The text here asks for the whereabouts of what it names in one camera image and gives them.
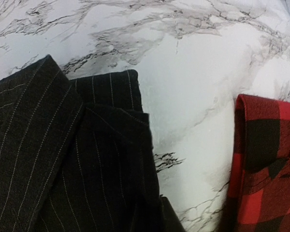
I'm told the red black plaid shirt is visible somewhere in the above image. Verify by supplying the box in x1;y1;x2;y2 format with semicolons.
219;94;290;232

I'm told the black pinstripe folded shirt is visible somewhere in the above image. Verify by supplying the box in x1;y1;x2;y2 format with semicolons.
0;56;184;232

